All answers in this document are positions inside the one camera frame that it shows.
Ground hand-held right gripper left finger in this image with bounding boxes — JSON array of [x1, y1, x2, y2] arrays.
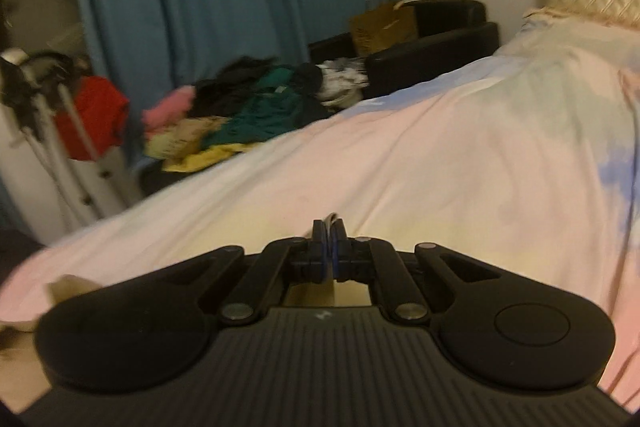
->
[[167, 219, 332, 324]]

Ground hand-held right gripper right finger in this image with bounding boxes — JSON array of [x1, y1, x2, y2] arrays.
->
[[331, 219, 502, 324]]

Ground khaki pants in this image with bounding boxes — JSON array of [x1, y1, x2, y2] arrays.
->
[[45, 212, 373, 308]]

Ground black clothes pile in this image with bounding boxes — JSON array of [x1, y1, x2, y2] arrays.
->
[[192, 56, 278, 118]]

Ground pastel bed duvet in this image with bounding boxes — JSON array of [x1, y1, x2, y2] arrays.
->
[[0, 9, 640, 408]]

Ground green garment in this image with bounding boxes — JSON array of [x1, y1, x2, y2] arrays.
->
[[205, 67, 331, 148]]

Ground white patterned cloth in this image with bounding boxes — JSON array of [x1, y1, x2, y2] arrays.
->
[[315, 59, 368, 108]]

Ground beige yellow cloth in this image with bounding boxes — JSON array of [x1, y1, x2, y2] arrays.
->
[[145, 117, 251, 172]]

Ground pink cloth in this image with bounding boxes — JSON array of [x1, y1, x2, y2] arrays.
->
[[141, 87, 196, 132]]

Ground black armchair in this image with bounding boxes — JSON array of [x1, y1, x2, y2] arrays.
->
[[307, 0, 501, 100]]

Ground brown paper bag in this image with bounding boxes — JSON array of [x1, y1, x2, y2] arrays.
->
[[348, 0, 418, 56]]

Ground red cloth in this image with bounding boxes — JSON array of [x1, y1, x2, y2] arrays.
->
[[52, 76, 131, 162]]

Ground garment steamer stand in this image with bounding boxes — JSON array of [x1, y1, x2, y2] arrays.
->
[[0, 48, 131, 228]]

